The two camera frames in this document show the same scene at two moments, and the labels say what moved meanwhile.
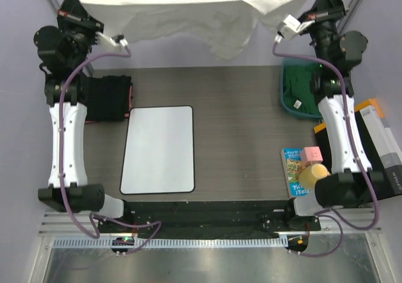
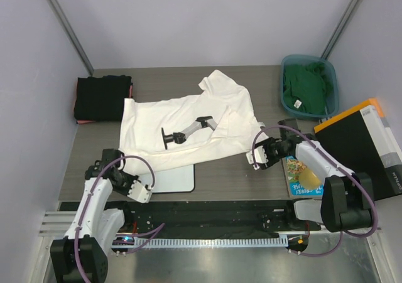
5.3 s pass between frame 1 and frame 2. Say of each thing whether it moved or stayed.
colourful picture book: stayed
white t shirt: moved
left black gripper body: moved
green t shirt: stayed
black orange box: stayed
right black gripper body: moved
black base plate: stayed
